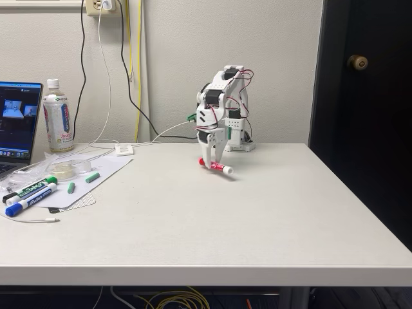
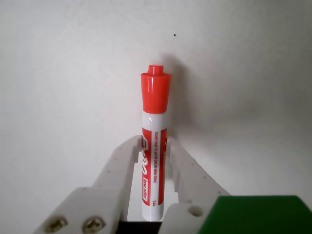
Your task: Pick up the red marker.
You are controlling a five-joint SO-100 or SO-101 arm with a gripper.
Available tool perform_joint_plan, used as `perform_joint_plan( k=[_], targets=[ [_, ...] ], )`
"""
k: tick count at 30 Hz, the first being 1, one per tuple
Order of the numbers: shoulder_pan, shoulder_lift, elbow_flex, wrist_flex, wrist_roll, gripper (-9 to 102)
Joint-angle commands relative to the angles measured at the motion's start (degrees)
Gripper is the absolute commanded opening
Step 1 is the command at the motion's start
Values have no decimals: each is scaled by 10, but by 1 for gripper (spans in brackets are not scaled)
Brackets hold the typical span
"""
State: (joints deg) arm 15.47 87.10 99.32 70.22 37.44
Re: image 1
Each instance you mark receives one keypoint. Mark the red dry-erase marker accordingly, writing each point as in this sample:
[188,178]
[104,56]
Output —
[225,169]

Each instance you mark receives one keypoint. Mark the blue dry-erase marker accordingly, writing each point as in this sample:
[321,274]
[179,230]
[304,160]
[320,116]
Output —
[35,199]

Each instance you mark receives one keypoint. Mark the green dry-erase marker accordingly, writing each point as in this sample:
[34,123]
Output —
[32,188]

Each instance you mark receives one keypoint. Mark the black dry-erase marker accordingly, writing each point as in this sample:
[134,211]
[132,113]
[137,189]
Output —
[7,197]

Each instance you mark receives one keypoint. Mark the white adapter box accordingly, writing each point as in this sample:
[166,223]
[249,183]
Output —
[124,150]

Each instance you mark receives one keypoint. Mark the white sheet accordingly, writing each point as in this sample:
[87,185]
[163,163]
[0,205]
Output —
[106,167]

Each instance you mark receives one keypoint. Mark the clear plastic dish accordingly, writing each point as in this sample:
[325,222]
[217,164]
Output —
[84,165]

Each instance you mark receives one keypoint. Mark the white mesh pad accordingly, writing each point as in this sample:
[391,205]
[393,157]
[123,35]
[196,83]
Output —
[85,202]

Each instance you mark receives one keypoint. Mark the beige tape roll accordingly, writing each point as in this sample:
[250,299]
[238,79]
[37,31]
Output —
[64,170]

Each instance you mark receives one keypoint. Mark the plastic tea bottle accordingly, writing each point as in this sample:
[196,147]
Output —
[58,122]

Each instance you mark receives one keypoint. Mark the black door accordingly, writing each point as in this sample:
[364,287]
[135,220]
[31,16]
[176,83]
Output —
[370,128]

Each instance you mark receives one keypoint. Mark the small black flat piece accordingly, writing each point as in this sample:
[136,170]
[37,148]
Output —
[54,210]

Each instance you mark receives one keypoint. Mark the white charger plug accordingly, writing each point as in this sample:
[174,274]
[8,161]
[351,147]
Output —
[107,4]

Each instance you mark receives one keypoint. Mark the brass door knob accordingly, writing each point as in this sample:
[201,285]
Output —
[357,61]

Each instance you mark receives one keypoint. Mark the grey table leg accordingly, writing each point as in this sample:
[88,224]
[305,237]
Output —
[299,299]

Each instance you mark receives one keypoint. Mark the clear plastic bag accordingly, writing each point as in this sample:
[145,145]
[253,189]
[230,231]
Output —
[32,170]

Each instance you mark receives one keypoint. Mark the grey laptop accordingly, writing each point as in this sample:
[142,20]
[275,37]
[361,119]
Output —
[19,128]

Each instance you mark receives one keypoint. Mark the beige wall outlet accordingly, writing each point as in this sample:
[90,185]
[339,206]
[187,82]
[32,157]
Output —
[93,8]

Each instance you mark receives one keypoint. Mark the white wall trim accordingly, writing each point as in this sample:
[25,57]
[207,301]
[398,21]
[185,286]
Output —
[32,3]

